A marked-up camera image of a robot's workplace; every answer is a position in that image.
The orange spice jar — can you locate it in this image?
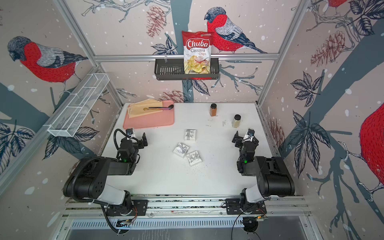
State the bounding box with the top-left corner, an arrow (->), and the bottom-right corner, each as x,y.
210,104 -> 217,117

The Chuba cassava chips bag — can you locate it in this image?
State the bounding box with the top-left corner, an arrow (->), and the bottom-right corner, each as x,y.
182,31 -> 213,75

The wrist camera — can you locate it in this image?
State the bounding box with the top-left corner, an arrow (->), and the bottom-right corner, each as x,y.
126,128 -> 135,138
244,128 -> 255,141

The iridescent black spoon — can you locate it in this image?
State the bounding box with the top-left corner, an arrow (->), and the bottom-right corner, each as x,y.
143,105 -> 174,111

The black wire basket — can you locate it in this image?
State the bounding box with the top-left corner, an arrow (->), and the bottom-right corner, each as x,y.
154,57 -> 220,81

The white mesh shelf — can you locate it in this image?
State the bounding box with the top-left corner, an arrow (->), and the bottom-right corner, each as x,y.
48,73 -> 110,137

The pink tray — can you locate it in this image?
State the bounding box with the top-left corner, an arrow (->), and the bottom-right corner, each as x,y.
123,104 -> 175,129

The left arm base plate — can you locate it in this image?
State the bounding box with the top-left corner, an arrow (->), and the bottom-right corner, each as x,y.
106,200 -> 149,217

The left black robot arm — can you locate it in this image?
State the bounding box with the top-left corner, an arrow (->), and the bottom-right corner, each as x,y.
63,129 -> 148,212

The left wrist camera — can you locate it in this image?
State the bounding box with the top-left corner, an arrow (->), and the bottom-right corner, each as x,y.
126,128 -> 135,138

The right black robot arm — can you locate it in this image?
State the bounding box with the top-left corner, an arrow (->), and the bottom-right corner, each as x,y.
232,129 -> 296,206

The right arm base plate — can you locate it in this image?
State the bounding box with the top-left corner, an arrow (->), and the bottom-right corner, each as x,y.
221,198 -> 267,215

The white gift box left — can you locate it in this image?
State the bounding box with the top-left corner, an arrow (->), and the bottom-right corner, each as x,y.
173,143 -> 190,158

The beige cloth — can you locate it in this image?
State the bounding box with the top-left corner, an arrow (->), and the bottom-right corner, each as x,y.
127,99 -> 163,118

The pale spice jar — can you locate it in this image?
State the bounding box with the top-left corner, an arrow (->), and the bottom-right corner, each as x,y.
232,114 -> 242,128

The white jewelry box lid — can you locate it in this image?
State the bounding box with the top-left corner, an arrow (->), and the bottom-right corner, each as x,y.
184,129 -> 197,142

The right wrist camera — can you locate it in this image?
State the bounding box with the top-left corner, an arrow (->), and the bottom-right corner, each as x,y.
244,128 -> 255,141

